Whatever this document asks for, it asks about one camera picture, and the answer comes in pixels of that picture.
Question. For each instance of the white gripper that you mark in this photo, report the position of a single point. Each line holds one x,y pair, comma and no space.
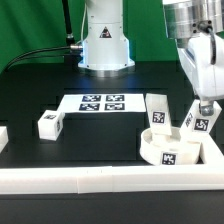
206,79

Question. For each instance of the white round stool seat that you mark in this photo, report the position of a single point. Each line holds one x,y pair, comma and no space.
173,151

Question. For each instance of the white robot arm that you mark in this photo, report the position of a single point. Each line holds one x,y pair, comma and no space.
194,26

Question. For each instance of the white right fence bar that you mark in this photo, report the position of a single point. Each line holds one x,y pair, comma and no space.
210,153

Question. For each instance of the white fence bar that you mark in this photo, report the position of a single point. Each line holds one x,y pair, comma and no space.
210,153
110,179

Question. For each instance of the white front fence bar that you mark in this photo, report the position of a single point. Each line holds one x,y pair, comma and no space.
110,179

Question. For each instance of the white sheet with tags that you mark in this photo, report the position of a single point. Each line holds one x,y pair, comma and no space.
102,103

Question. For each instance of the black vertical pole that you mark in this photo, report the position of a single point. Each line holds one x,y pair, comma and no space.
69,34

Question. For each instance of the white left fence piece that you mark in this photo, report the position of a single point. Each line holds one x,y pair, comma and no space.
3,137

